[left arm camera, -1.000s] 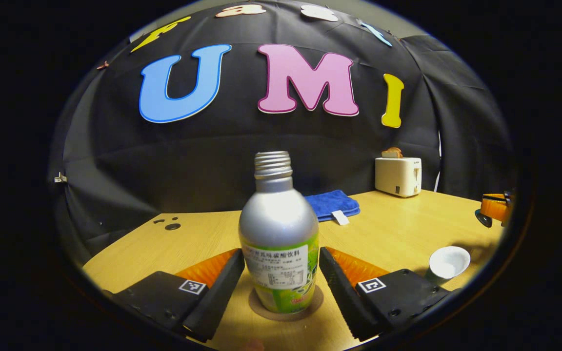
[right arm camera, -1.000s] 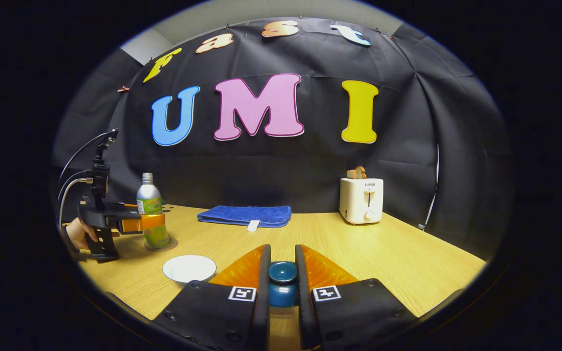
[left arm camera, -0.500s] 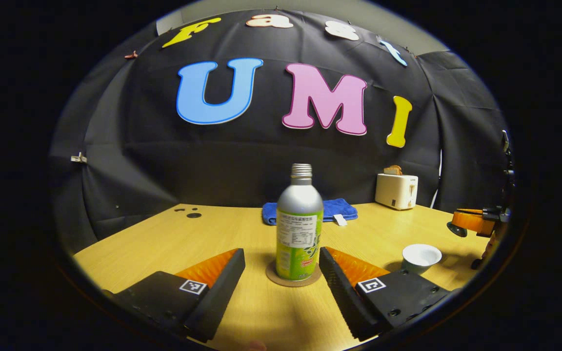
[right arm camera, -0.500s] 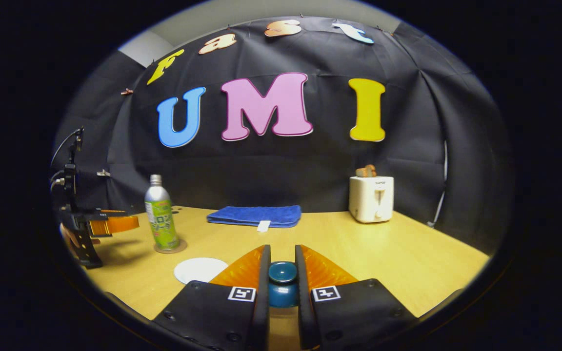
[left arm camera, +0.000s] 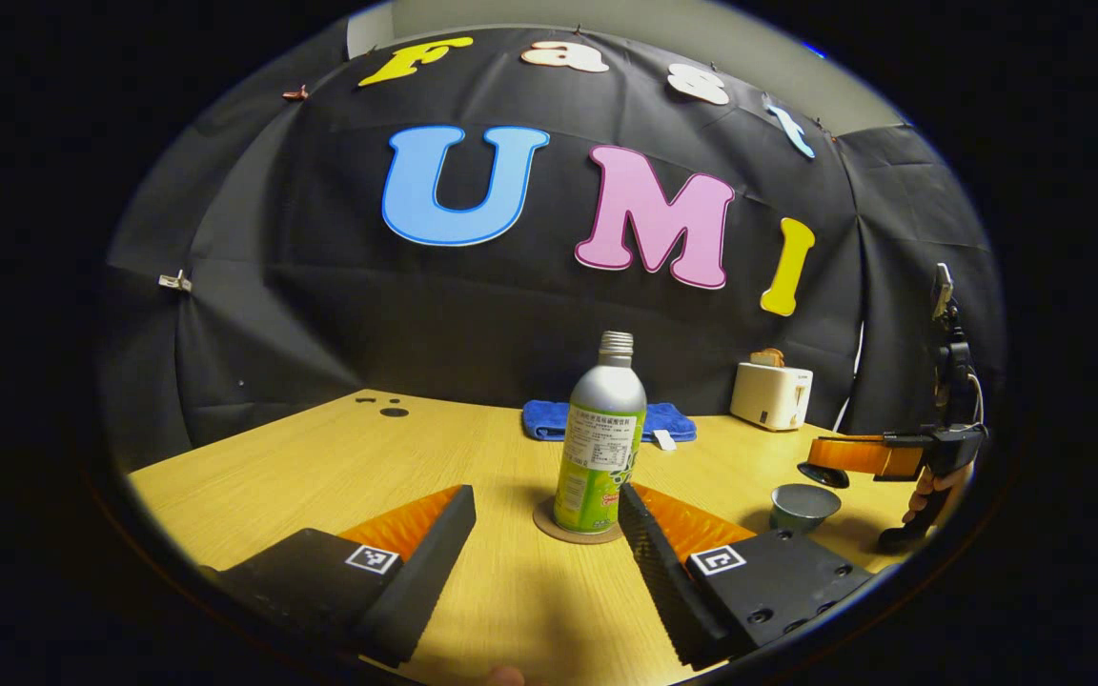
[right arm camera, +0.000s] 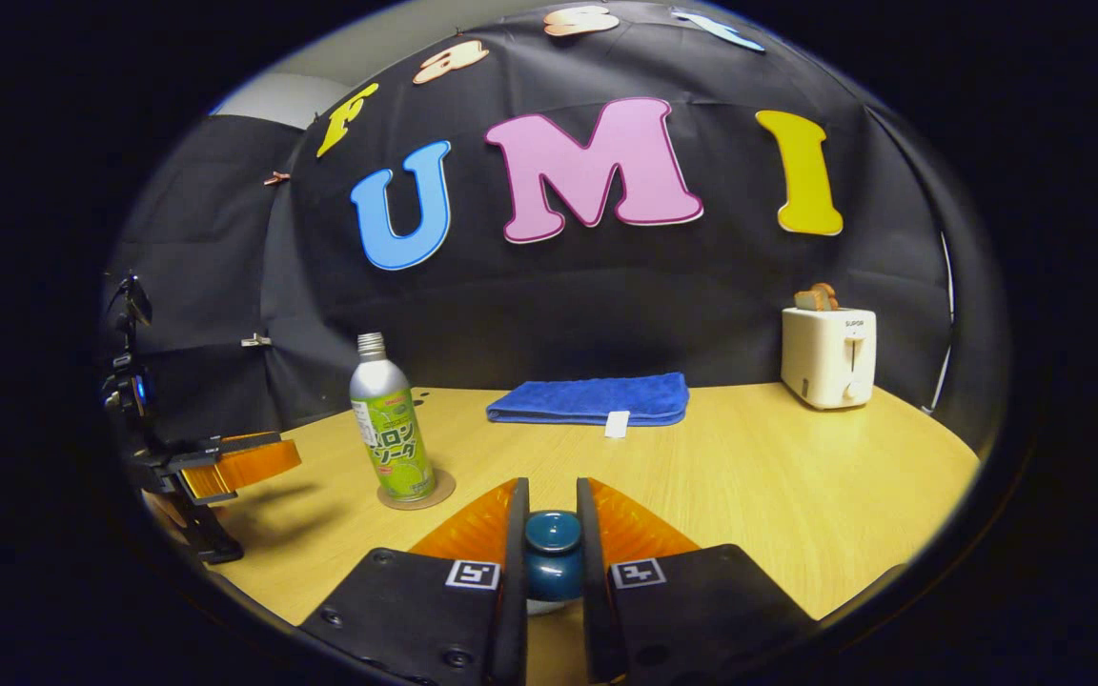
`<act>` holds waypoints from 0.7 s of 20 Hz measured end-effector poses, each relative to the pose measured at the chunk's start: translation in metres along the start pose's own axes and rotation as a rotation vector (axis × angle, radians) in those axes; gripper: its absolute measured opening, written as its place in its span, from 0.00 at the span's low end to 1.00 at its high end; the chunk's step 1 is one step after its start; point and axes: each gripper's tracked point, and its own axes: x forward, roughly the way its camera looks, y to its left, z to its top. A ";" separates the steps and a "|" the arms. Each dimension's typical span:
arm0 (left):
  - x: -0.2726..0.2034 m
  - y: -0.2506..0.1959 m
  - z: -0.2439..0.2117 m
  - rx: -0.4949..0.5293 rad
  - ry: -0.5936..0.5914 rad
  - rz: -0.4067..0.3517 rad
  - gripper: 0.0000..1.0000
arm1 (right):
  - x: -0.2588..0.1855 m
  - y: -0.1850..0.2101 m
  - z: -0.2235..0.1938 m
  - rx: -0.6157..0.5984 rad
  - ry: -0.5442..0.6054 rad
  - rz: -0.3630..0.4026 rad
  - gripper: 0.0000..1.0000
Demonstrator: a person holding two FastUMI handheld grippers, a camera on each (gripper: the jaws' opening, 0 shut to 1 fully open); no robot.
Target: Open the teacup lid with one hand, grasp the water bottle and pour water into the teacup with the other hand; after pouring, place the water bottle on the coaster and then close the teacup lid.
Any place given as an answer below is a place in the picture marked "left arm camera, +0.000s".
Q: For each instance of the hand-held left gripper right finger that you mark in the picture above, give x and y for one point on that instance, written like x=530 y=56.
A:
x=654 y=572

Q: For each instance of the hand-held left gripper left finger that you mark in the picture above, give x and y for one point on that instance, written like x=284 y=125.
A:
x=430 y=572

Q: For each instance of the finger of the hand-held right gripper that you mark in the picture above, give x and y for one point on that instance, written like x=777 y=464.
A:
x=864 y=455

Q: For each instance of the teal teacup lid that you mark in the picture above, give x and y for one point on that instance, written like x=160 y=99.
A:
x=821 y=475

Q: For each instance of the teal teacup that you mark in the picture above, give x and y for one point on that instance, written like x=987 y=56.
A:
x=802 y=510

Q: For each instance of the round brown coaster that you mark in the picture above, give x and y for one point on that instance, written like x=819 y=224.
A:
x=549 y=526

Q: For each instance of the silver green water bottle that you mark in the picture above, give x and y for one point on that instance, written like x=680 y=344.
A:
x=601 y=429

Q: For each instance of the white toaster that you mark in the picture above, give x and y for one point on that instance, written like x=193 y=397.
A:
x=770 y=398

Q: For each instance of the bread slice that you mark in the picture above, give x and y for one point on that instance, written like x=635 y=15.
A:
x=767 y=358

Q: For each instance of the folded blue towel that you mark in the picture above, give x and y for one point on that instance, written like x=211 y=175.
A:
x=544 y=419

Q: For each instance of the black backdrop cloth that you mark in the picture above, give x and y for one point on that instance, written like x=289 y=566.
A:
x=416 y=314

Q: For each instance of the silver binder clip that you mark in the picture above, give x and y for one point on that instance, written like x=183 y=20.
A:
x=174 y=281

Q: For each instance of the red clip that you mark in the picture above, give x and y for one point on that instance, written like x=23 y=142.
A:
x=294 y=92

